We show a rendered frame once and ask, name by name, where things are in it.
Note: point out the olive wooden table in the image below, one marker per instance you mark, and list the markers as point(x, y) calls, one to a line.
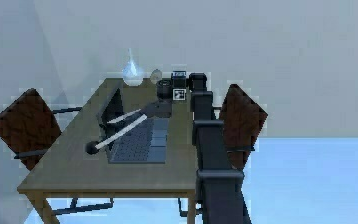
point(120, 166)

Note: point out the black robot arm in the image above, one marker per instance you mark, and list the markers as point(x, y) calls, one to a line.
point(213, 150)

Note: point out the clear glass vase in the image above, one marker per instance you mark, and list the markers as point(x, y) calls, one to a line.
point(132, 71)

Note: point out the grey open laptop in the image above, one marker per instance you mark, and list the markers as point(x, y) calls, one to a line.
point(137, 133)

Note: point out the small pale round object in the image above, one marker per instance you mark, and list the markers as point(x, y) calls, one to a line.
point(156, 76)

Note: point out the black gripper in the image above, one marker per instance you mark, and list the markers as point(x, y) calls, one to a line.
point(163, 96)

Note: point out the brown chair with black frame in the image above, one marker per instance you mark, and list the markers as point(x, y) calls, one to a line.
point(242, 125)
point(25, 128)

